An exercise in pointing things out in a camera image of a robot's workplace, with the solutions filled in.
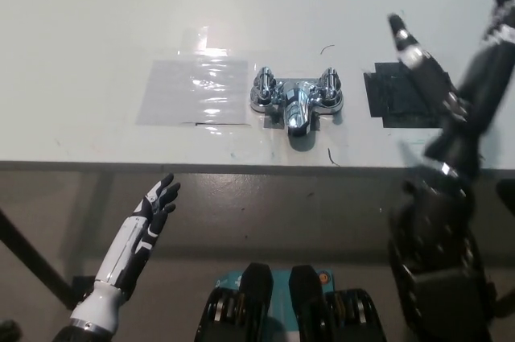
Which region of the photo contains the black table leg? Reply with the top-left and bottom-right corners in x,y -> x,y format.
0,208 -> 84,311

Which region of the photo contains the black floor tape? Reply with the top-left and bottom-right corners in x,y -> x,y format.
69,273 -> 97,311

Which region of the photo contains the black tape patch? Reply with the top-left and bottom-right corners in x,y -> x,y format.
362,61 -> 455,130

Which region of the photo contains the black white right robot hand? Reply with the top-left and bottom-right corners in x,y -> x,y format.
386,0 -> 515,172

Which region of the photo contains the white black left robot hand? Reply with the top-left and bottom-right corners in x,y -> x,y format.
93,172 -> 182,303

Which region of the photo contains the chrome faucet body with spout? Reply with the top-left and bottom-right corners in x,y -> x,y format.
248,79 -> 345,138

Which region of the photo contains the chrome faucet handle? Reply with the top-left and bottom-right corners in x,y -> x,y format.
253,66 -> 277,101
320,67 -> 342,101

